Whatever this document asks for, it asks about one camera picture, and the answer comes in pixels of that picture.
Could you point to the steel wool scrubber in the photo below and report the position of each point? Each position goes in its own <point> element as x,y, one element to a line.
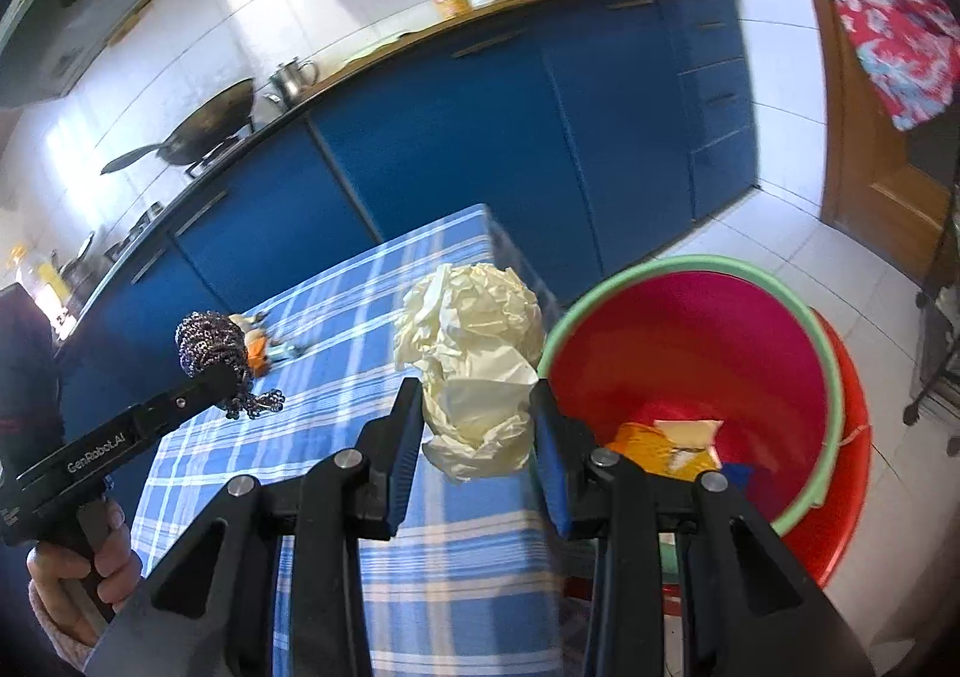
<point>206,343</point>

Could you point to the orange plastic bag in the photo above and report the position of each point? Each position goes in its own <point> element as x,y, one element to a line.
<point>645,448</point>

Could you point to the gas stove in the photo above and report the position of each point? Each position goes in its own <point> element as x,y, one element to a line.
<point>221,156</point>

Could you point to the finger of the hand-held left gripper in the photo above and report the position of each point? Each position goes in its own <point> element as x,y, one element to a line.
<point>195,396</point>

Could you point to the blue plastic wrapper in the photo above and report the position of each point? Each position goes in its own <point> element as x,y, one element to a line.
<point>739,474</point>

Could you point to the person's left hand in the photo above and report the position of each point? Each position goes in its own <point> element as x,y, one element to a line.
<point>112,557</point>

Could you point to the steel kettle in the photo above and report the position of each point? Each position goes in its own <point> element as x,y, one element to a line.
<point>289,81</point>

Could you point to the red bucket with green rim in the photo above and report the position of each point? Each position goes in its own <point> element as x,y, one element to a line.
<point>675,347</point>

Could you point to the blue checkered tablecloth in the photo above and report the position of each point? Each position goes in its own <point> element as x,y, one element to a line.
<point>337,317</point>

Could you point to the ginger root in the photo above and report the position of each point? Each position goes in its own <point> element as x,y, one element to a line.
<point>246,325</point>

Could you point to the blue kitchen cabinet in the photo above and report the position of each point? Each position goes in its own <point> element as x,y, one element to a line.
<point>487,122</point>

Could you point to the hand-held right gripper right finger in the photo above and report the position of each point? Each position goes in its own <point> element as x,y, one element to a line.
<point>551,467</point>

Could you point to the black wok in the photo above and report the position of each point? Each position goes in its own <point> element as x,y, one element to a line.
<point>210,122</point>

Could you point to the red floral cloth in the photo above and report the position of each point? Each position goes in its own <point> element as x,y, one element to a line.
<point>877,10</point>

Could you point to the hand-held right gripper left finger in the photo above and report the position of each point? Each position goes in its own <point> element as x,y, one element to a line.
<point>405,452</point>

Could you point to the orange peel piece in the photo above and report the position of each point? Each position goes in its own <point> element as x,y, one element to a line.
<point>257,353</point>

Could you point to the cream paper ball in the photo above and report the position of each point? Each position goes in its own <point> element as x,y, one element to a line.
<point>472,347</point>

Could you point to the wooden door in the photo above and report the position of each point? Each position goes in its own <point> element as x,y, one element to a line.
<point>885,197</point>

